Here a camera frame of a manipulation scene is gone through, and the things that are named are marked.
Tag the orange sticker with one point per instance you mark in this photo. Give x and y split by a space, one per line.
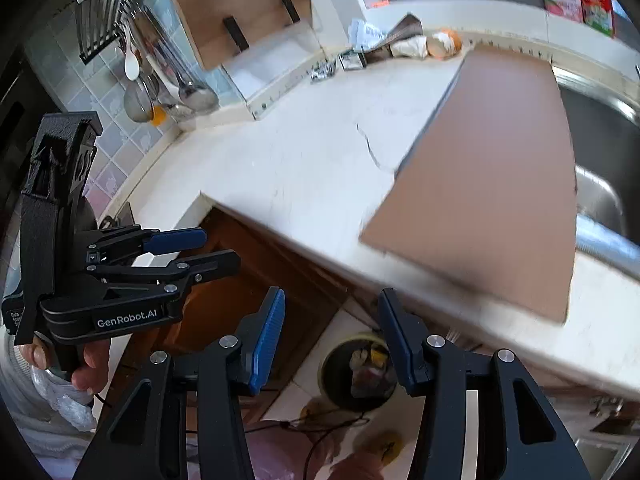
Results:
381 3

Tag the white receipt paper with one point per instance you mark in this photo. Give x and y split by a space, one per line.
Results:
367 35

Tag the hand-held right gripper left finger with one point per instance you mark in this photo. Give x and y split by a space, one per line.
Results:
265 345

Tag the wooden cutting board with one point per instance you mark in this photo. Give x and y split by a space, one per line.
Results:
235 0

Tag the white plastic spoon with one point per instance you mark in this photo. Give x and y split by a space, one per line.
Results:
131 67

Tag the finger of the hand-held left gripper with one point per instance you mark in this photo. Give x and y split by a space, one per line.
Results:
210 264
175 241

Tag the metal wall rack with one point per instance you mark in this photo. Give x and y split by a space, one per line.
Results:
105 10

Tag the person's left hand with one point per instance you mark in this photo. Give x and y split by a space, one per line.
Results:
92 360

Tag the yellow rimmed trash bin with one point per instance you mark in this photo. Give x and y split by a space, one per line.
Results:
336 375

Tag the person's right leg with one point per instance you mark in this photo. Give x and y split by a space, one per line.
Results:
365 467

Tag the metal strainer ladle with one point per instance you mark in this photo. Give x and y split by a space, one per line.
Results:
137 105

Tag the red green package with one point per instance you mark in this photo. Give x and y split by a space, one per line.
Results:
596 5

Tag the white crumpled paper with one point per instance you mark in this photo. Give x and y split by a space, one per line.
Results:
409 47

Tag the small silver packet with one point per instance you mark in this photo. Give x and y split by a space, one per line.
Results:
322 71

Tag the brown paper wrapper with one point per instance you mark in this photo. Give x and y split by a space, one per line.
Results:
400 27

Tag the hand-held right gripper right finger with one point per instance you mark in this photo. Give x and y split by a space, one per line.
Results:
400 350

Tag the brown cardboard sheet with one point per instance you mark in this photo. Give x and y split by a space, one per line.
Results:
490 160

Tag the wooden cabinet door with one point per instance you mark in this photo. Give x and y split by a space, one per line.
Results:
240 270

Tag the black bracket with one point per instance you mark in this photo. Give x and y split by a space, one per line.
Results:
291 9
236 34

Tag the orange white wrapper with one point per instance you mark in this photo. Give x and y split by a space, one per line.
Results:
445 42

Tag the stainless steel sink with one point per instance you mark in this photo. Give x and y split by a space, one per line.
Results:
605 125

